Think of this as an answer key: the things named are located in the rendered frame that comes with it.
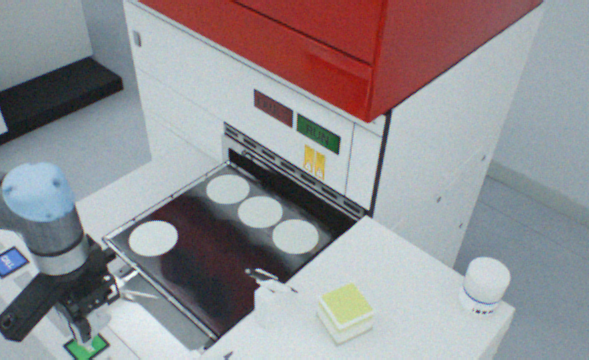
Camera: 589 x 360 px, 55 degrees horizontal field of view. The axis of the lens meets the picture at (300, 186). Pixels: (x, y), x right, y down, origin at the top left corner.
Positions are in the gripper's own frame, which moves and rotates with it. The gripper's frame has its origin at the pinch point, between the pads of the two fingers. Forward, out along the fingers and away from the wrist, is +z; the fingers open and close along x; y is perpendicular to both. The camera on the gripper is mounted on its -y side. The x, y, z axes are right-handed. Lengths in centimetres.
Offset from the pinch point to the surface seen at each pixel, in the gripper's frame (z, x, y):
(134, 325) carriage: 10.1, 2.9, 10.9
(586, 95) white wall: 39, -19, 207
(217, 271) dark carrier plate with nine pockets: 8.1, 0.1, 29.5
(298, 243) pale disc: 8.1, -6.7, 46.6
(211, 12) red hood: -31, 25, 54
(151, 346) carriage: 10.1, -3.0, 10.3
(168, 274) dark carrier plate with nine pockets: 8.2, 6.7, 22.2
